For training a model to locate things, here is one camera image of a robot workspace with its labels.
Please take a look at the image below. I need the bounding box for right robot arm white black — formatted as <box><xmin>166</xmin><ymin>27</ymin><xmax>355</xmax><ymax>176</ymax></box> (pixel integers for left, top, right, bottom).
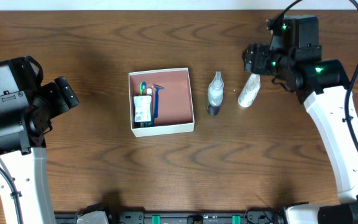
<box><xmin>242</xmin><ymin>44</ymin><xmax>358</xmax><ymax>223</ymax></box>

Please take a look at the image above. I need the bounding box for white bamboo print lotion tube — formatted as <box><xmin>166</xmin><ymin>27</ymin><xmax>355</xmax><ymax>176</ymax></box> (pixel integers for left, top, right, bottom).
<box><xmin>237</xmin><ymin>73</ymin><xmax>261</xmax><ymax>108</ymax></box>

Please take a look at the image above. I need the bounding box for red green toothpaste tube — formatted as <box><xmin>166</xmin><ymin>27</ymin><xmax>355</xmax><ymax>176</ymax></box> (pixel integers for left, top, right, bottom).
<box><xmin>140</xmin><ymin>88</ymin><xmax>154</xmax><ymax>128</ymax></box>

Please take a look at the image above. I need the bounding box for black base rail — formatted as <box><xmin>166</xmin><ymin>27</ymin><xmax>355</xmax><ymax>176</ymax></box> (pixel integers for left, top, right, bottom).
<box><xmin>54</xmin><ymin>203</ymin><xmax>352</xmax><ymax>224</ymax></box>

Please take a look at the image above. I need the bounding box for green white soap bar pack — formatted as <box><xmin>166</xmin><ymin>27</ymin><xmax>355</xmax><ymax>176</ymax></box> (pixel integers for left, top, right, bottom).
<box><xmin>134</xmin><ymin>95</ymin><xmax>152</xmax><ymax>123</ymax></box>

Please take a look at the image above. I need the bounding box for blue disposable razor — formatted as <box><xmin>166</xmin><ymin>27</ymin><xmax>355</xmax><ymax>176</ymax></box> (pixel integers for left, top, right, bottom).
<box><xmin>152</xmin><ymin>85</ymin><xmax>165</xmax><ymax>118</ymax></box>

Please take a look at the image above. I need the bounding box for white box pink interior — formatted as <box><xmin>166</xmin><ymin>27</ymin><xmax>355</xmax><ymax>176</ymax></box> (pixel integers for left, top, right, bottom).
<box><xmin>128</xmin><ymin>68</ymin><xmax>195</xmax><ymax>138</ymax></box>

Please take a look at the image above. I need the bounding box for clear spray bottle dark base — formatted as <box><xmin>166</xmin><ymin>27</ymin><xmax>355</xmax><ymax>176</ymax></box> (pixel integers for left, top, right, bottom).
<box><xmin>206</xmin><ymin>71</ymin><xmax>224</xmax><ymax>116</ymax></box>

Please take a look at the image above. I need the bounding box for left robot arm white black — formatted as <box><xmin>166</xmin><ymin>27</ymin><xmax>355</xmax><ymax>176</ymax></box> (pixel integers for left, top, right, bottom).
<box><xmin>0</xmin><ymin>56</ymin><xmax>79</xmax><ymax>223</ymax></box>

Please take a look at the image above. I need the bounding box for green toothbrush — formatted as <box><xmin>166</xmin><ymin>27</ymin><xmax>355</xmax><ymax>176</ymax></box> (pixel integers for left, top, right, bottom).
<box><xmin>140</xmin><ymin>82</ymin><xmax>147</xmax><ymax>95</ymax></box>

